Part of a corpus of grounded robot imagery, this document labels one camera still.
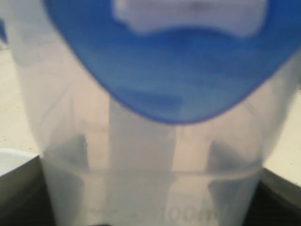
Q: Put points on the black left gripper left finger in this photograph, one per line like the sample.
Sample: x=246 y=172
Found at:
x=24 y=199

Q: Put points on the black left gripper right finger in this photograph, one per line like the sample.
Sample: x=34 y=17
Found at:
x=277 y=202

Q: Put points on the clear tall plastic container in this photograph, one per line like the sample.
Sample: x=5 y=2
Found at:
x=107 y=165

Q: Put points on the blue plastic container lid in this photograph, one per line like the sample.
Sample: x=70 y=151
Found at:
x=171 y=61

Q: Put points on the white rectangular plastic tray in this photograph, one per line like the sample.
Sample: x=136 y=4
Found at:
x=11 y=159

